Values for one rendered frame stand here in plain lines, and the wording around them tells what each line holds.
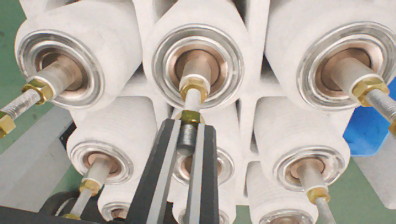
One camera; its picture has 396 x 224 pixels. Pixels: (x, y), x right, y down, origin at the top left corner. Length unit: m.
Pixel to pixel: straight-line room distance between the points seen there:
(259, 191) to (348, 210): 0.61
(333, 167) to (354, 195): 0.59
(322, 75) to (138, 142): 0.20
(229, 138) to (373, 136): 0.34
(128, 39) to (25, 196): 0.28
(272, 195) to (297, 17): 0.23
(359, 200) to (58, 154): 0.85
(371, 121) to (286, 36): 0.35
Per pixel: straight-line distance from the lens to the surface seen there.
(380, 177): 0.55
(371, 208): 0.95
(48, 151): 0.42
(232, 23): 0.17
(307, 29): 0.19
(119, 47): 0.21
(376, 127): 0.51
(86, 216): 0.77
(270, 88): 0.27
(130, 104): 0.29
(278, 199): 0.33
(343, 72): 0.19
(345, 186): 0.81
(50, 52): 0.22
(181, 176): 0.26
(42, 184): 0.42
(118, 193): 0.34
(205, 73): 0.15
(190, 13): 0.17
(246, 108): 0.28
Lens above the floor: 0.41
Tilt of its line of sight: 54 degrees down
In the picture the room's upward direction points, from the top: 173 degrees counter-clockwise
